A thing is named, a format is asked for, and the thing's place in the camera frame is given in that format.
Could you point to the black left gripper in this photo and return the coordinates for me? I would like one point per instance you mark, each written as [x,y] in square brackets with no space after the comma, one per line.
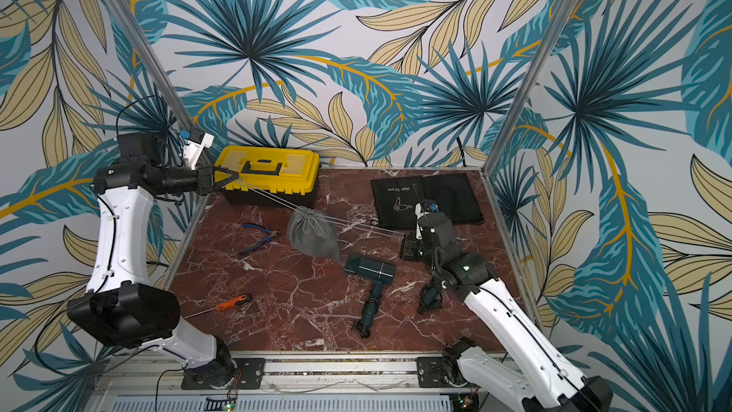
[205,178]

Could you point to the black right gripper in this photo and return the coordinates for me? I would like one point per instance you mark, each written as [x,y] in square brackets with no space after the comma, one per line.
[412,246]

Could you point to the dark green hair dryer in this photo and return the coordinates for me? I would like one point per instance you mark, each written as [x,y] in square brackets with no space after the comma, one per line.
[380,274]

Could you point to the black hair dryer bag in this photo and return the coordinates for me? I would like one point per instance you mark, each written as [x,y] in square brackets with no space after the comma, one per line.
[396,199]

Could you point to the grey fabric drawstring pouch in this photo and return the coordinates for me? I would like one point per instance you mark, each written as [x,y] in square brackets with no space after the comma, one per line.
[312,235]

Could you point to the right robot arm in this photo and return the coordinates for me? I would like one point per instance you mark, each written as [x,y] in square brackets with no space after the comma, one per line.
[543,379]

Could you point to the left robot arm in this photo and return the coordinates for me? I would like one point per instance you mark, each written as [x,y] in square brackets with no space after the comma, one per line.
[120,307]

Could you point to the yellow and black toolbox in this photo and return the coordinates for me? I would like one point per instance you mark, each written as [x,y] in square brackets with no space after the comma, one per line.
[267,175]

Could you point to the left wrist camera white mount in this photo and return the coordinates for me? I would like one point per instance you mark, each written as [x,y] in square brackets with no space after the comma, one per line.
[195,142]

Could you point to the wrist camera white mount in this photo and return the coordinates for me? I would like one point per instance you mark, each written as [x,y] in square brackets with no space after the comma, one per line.
[423,210]
[195,142]

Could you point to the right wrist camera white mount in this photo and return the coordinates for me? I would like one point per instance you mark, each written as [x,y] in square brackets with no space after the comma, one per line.
[423,210]

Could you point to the blue handled cutting pliers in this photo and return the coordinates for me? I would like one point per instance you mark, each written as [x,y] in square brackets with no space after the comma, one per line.
[265,236]

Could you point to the orange handled screwdriver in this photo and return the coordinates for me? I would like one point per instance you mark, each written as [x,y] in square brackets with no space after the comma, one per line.
[237,301]

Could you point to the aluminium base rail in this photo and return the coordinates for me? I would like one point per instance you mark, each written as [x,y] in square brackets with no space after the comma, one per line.
[297,381]

